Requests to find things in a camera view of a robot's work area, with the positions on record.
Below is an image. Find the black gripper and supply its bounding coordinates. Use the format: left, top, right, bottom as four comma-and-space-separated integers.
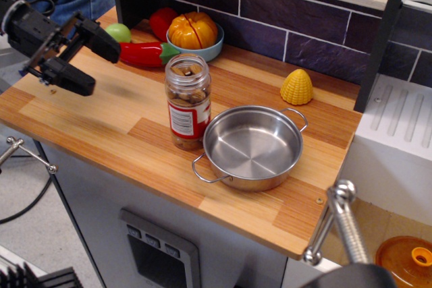
1, 0, 121, 96

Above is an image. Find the clear plastic almond jar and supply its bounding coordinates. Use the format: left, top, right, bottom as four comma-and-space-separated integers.
165, 53, 211, 150

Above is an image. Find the stainless steel pot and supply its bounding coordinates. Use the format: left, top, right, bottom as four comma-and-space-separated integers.
201, 105, 308, 192

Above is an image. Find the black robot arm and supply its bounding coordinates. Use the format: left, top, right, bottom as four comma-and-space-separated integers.
1, 0, 121, 96

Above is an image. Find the orange pot lid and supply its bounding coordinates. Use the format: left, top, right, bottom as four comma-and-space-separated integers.
375, 236, 431, 287

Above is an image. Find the green toy apple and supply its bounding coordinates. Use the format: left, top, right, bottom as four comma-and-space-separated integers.
105, 23, 132, 42

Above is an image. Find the red toy chili pepper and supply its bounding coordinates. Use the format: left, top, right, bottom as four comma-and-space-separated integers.
119, 42, 180, 67

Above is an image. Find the red toy bell pepper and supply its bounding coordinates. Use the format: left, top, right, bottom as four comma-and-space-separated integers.
149, 7, 179, 42

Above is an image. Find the metal clamp left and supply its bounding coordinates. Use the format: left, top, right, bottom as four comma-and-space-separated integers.
0, 136, 59, 175

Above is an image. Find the orange toy pumpkin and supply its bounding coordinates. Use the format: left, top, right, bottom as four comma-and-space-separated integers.
167, 11, 218, 50

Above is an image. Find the light blue bowl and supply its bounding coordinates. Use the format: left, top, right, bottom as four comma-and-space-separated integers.
167, 23, 225, 62

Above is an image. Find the grey toy oven panel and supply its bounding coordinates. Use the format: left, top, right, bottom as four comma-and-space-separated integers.
119, 209, 202, 287

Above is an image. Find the yellow toy corn piece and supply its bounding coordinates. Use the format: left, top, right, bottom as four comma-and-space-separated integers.
280, 69, 313, 105

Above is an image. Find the white toy sink drainboard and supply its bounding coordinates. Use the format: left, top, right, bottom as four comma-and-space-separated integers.
356, 75, 431, 161

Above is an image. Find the black floor cable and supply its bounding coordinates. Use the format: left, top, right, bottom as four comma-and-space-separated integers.
0, 154, 52, 225

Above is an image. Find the black shelf post right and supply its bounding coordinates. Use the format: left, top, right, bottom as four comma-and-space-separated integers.
354, 0, 403, 113

